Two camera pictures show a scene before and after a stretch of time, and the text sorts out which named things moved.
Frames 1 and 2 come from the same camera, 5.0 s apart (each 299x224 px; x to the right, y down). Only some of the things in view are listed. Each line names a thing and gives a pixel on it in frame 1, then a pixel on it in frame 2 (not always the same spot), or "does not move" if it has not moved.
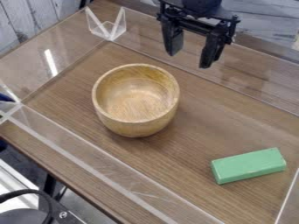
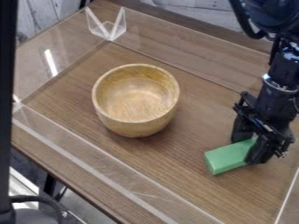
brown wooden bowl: [135, 98] does not move
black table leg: [51, 184] does not move
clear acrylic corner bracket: [107, 30] does not move
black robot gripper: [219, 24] to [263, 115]
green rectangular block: [247, 165] to [229, 157]
